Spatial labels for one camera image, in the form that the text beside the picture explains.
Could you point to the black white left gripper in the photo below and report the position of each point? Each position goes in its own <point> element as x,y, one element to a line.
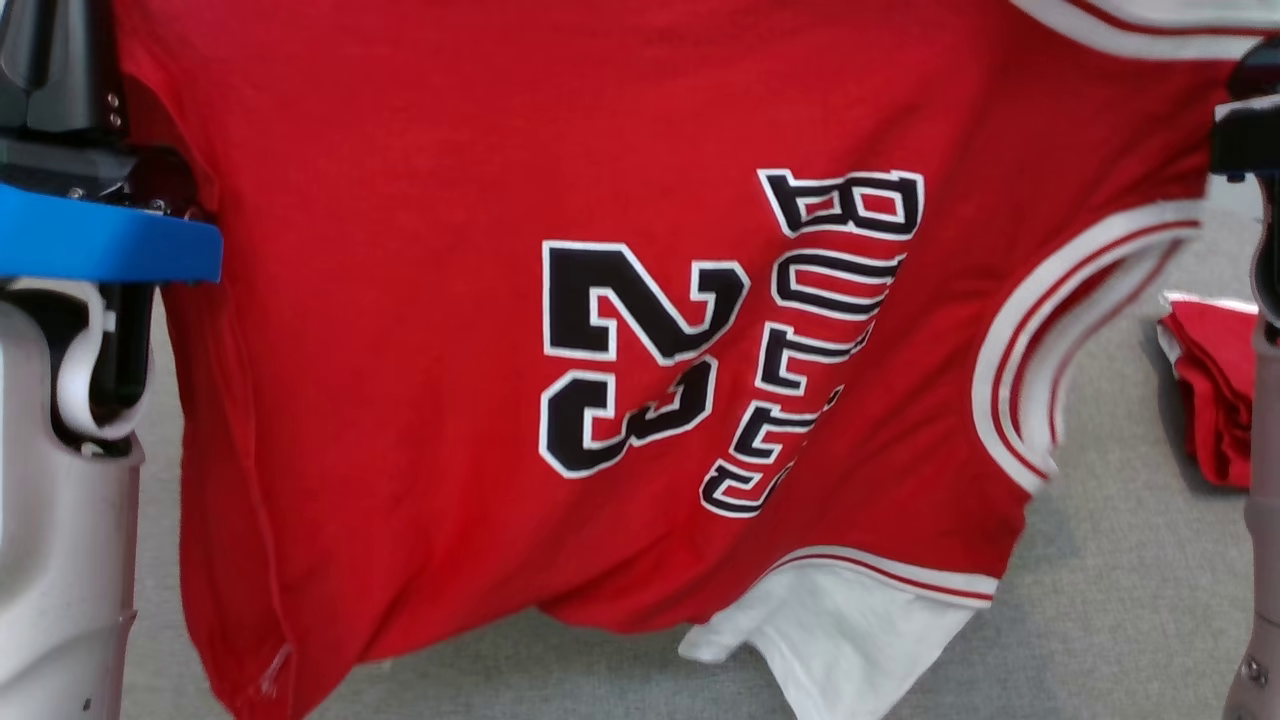
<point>90,160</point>

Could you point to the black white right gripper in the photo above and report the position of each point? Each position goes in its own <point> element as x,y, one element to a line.
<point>1260,70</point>

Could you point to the red garment with white band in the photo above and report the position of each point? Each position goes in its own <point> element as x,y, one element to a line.
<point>1215,400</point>

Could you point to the red number 23 basketball jersey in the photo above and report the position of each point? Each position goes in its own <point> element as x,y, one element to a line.
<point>400,300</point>

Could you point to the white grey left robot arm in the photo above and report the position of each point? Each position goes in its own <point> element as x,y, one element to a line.
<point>60,600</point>

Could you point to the black blue right wrist camera mount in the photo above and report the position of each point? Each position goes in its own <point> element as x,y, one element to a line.
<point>1245,140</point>

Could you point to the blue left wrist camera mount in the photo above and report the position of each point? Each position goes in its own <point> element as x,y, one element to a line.
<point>100,240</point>

